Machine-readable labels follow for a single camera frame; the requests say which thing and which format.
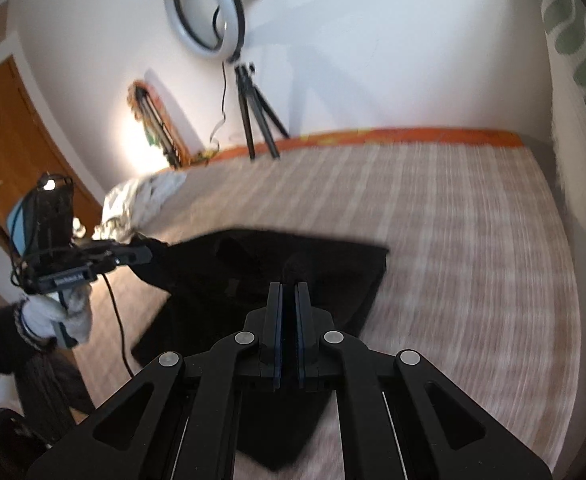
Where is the white ring light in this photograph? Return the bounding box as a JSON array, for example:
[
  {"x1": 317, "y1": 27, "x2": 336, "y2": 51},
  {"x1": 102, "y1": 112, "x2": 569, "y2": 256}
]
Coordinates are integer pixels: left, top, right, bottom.
[{"x1": 163, "y1": 0, "x2": 246, "y2": 63}]

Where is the wooden door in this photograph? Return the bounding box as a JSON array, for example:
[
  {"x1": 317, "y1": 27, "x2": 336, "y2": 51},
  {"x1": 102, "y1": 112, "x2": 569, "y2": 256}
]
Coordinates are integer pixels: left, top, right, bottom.
[{"x1": 0, "y1": 57, "x2": 104, "y2": 306}]

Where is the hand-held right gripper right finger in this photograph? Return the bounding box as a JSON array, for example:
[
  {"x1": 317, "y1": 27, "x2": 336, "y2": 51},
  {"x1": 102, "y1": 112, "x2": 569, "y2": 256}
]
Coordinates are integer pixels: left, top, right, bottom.
[{"x1": 293, "y1": 281, "x2": 554, "y2": 480}]

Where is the person's left hand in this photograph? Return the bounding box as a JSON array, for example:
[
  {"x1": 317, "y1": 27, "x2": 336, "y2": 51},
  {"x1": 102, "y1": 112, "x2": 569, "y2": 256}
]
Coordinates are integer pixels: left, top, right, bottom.
[{"x1": 15, "y1": 285, "x2": 94, "y2": 348}]

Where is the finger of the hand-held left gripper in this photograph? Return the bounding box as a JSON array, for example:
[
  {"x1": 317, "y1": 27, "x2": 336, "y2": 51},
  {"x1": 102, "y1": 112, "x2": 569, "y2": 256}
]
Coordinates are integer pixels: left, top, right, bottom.
[{"x1": 115, "y1": 242, "x2": 154, "y2": 266}]

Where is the black ring light cable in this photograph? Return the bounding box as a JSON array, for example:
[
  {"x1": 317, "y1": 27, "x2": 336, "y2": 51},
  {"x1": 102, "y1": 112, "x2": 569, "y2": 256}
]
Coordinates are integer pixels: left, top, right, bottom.
[{"x1": 208, "y1": 62, "x2": 228, "y2": 148}]

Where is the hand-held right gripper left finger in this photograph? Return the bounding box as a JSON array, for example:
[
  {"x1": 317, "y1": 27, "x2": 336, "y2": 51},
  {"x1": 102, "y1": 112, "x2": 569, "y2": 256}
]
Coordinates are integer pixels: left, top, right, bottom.
[{"x1": 25, "y1": 281, "x2": 284, "y2": 480}]

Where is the black mini tripod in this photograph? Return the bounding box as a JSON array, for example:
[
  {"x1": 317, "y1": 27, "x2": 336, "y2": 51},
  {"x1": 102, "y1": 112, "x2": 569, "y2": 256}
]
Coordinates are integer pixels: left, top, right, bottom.
[{"x1": 233, "y1": 61, "x2": 291, "y2": 161}]

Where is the black t-shirt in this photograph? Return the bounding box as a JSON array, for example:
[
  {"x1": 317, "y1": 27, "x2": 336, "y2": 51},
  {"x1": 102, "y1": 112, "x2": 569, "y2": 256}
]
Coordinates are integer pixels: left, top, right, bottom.
[{"x1": 132, "y1": 229, "x2": 391, "y2": 472}]

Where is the folded black tripod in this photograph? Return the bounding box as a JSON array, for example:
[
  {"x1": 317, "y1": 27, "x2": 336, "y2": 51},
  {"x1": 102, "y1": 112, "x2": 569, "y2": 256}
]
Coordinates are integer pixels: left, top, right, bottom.
[{"x1": 135, "y1": 87, "x2": 184, "y2": 168}]

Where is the checked blanket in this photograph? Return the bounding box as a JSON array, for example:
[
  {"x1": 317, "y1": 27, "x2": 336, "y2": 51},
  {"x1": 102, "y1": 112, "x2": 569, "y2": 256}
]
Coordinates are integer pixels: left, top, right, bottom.
[{"x1": 73, "y1": 145, "x2": 581, "y2": 480}]

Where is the orange cloth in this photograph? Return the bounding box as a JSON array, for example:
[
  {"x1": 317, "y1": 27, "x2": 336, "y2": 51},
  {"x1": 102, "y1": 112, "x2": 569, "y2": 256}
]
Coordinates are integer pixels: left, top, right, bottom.
[{"x1": 193, "y1": 127, "x2": 524, "y2": 161}]

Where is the pile of white clothes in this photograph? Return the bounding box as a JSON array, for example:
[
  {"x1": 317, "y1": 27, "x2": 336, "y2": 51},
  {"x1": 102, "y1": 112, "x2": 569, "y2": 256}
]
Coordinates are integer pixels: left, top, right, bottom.
[{"x1": 93, "y1": 170, "x2": 188, "y2": 243}]

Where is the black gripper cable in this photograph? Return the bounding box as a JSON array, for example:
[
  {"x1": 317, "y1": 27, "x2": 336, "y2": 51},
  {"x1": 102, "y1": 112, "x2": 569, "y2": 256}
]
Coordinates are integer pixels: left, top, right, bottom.
[{"x1": 100, "y1": 270, "x2": 136, "y2": 378}]

